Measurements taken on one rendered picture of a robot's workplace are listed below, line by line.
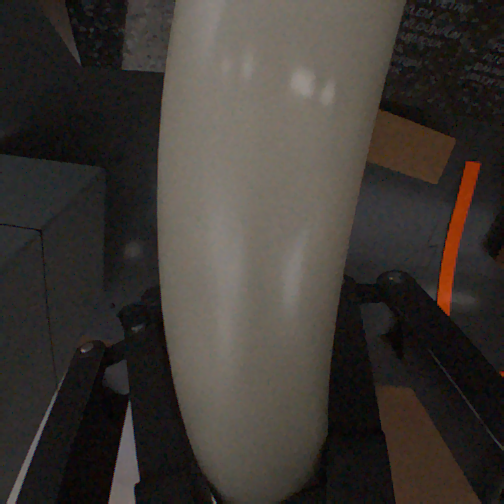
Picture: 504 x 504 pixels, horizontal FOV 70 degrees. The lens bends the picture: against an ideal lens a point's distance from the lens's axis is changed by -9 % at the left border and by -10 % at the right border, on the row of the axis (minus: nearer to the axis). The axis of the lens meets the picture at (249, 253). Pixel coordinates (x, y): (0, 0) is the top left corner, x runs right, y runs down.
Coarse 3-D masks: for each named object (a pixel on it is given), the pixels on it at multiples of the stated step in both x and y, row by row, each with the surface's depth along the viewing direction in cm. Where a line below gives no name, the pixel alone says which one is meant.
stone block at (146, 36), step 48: (48, 0) 31; (96, 0) 28; (144, 0) 28; (432, 0) 25; (480, 0) 24; (96, 48) 33; (144, 48) 33; (432, 48) 29; (480, 48) 28; (384, 96) 36; (432, 96) 35; (480, 96) 33
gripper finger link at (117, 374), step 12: (156, 288) 17; (144, 300) 16; (108, 348) 14; (120, 348) 13; (108, 360) 13; (120, 360) 13; (168, 360) 14; (108, 372) 13; (120, 372) 13; (108, 384) 13; (120, 384) 13; (108, 396) 13
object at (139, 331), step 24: (120, 312) 13; (144, 312) 14; (144, 336) 13; (144, 360) 12; (144, 384) 11; (168, 384) 11; (144, 408) 10; (168, 408) 10; (144, 432) 9; (168, 432) 9; (144, 456) 9; (168, 456) 8; (192, 456) 9; (144, 480) 8; (168, 480) 7; (192, 480) 8
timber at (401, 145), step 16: (384, 112) 82; (384, 128) 83; (400, 128) 83; (416, 128) 83; (432, 128) 85; (384, 144) 85; (400, 144) 85; (416, 144) 85; (432, 144) 85; (448, 144) 85; (368, 160) 87; (384, 160) 87; (400, 160) 87; (416, 160) 87; (432, 160) 87; (416, 176) 89; (432, 176) 89
